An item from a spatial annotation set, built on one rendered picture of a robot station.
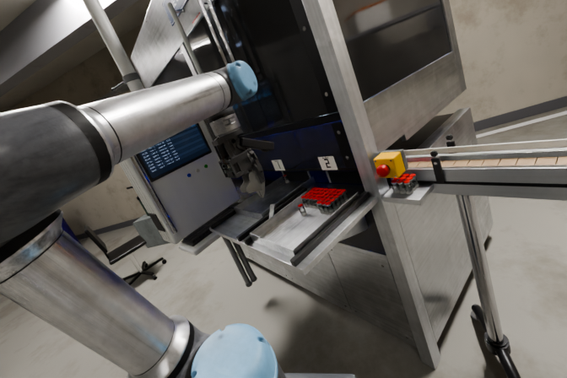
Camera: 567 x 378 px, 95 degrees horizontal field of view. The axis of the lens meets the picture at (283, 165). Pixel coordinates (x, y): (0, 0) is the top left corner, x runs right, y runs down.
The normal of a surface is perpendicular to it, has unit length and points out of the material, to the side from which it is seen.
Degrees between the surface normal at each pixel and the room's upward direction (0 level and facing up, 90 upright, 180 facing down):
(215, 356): 7
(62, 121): 64
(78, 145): 92
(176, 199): 90
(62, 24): 90
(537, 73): 90
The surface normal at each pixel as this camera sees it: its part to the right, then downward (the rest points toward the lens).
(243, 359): -0.26, -0.92
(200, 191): 0.68, -0.08
